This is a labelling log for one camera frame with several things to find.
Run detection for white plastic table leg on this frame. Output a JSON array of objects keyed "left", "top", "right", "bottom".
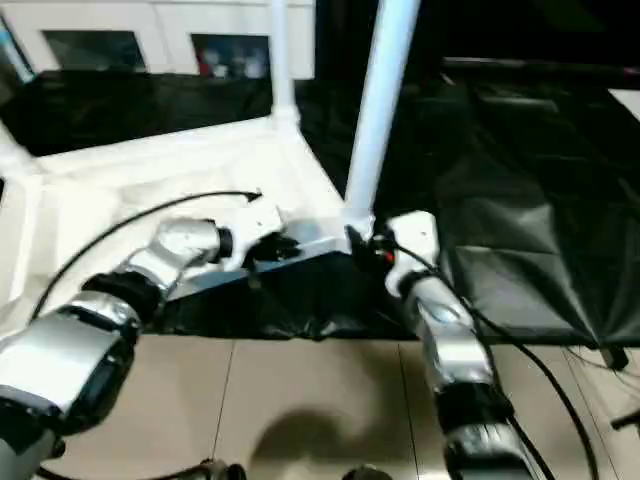
[
  {"left": 269, "top": 0, "right": 301, "bottom": 127},
  {"left": 0, "top": 119, "right": 42, "bottom": 177},
  {"left": 342, "top": 0, "right": 421, "bottom": 237}
]

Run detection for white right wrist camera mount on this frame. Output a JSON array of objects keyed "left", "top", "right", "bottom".
[{"left": 382, "top": 210, "right": 441, "bottom": 296}]

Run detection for grey robot torso piece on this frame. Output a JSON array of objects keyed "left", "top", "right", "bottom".
[{"left": 199, "top": 462, "right": 247, "bottom": 480}]

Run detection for white flat board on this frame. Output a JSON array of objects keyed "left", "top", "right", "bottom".
[{"left": 607, "top": 87, "right": 640, "bottom": 124}]

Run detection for black folding table frame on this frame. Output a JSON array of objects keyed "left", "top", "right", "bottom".
[{"left": 602, "top": 344, "right": 630, "bottom": 372}]

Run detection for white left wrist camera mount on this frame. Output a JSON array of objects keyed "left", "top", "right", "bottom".
[{"left": 227, "top": 204, "right": 286, "bottom": 274}]

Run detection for black plastic mat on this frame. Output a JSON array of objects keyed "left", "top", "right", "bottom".
[{"left": 0, "top": 67, "right": 640, "bottom": 349}]

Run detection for white cabinet with glass doors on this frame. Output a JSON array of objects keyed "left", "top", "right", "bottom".
[{"left": 0, "top": 0, "right": 316, "bottom": 81}]

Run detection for black floor cable bundle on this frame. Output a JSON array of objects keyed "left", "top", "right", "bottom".
[{"left": 564, "top": 344, "right": 640, "bottom": 384}]

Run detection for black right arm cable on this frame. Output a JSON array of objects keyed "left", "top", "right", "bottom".
[{"left": 389, "top": 239, "right": 601, "bottom": 480}]

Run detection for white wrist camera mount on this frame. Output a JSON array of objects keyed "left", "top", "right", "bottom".
[
  {"left": 382, "top": 210, "right": 441, "bottom": 296},
  {"left": 227, "top": 204, "right": 286, "bottom": 274}
]

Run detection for grey curtain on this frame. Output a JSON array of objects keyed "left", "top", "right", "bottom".
[{"left": 0, "top": 14, "right": 37, "bottom": 86}]

